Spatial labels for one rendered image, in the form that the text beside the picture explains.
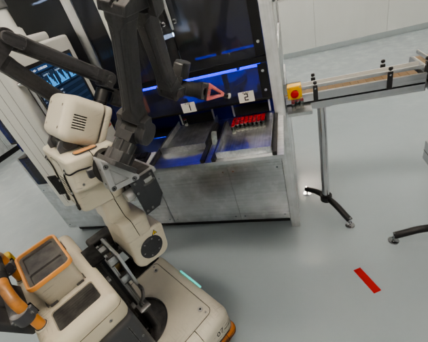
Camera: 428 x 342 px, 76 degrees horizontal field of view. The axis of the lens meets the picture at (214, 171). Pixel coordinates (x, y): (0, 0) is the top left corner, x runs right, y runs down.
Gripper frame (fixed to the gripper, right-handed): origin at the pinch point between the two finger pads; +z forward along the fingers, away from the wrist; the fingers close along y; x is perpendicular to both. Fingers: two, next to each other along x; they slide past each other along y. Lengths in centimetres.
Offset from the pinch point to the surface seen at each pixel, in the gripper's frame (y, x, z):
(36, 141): 25, 33, -75
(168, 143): 45, 33, -14
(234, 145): 15.2, 23.7, 15.5
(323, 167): 38, 37, 89
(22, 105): 21, 17, -78
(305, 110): 22, 2, 54
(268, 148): -2.4, 20.1, 24.7
